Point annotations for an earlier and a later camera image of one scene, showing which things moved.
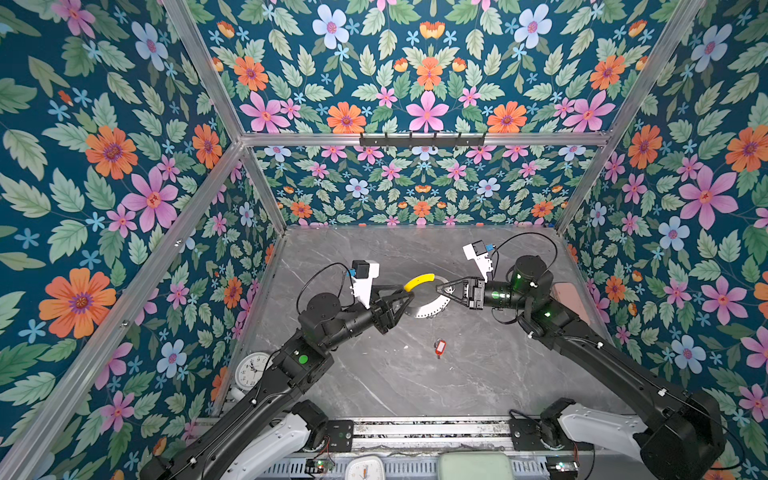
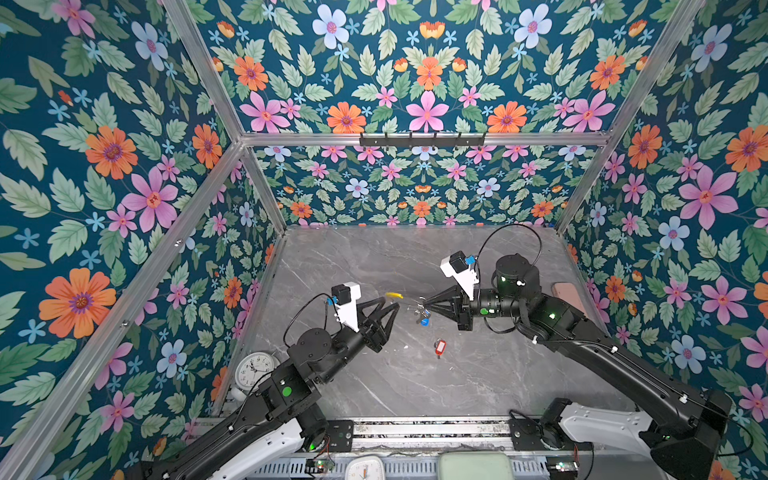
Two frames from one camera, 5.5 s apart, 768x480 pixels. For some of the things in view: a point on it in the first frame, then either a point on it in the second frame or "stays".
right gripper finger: x=440 y=289 → x=445 y=308
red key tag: x=440 y=348 stays
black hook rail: x=422 y=141 stays
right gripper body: x=478 y=297 → x=467 y=312
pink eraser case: x=566 y=293 stays
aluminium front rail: x=432 y=434 stays
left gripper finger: x=393 y=297 → x=362 y=316
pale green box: x=475 y=465 stays
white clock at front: x=365 y=467 stays
